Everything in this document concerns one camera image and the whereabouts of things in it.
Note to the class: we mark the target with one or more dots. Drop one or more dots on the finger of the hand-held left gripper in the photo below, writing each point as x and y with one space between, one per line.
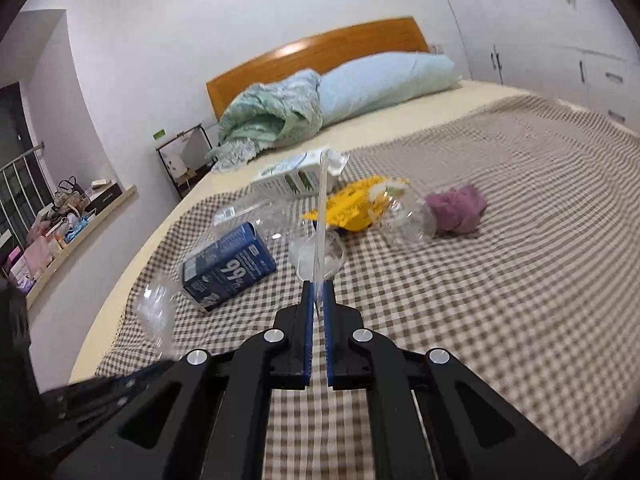
115 385

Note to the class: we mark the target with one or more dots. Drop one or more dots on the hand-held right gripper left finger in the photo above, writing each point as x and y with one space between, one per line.
307 325

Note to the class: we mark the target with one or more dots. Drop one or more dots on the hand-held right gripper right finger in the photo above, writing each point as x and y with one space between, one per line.
328 325

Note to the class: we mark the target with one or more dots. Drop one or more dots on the clear plastic packaging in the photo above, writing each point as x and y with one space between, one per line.
327 260

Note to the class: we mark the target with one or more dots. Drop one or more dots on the clear plastic bag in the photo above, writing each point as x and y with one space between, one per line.
155 315

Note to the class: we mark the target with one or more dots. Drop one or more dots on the dark blue box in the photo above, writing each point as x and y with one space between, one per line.
235 265

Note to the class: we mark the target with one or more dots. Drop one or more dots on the pink bag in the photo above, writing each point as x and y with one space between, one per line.
37 251

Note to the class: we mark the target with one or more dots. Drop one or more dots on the yellow snack packet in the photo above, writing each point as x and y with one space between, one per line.
350 205

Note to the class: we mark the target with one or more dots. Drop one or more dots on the clear plastic bottle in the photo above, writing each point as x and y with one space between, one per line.
250 215

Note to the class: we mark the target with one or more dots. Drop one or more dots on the clear plastic container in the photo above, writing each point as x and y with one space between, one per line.
410 225

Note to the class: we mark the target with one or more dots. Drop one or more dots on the pile of boxes and bags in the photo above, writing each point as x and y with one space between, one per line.
60 220

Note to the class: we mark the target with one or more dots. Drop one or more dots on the white green carton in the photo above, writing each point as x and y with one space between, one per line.
290 175

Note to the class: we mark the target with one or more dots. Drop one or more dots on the purple cloth ball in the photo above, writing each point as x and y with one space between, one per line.
457 210

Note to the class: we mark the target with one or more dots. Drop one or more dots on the beige stone windowsill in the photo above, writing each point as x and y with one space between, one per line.
117 200

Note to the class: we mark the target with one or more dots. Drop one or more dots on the black gift box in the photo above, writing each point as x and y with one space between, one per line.
105 195

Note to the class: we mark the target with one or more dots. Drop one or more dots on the metal window railing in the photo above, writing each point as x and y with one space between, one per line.
20 162

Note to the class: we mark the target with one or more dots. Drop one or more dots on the green floral quilt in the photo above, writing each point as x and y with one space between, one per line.
265 115

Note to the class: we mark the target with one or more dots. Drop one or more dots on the black bedside rack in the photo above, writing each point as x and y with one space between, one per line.
162 160

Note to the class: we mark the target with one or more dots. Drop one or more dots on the dark framed window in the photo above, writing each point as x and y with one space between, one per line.
12 120

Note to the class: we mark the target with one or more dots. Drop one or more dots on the light blue pillow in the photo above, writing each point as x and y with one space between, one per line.
380 80

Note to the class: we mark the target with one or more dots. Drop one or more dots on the wooden headboard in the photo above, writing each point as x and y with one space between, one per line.
325 50

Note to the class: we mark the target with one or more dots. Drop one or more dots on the white built-in wardrobe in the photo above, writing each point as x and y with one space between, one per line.
525 25

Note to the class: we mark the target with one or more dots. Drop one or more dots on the white wall socket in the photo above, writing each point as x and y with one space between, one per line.
437 49

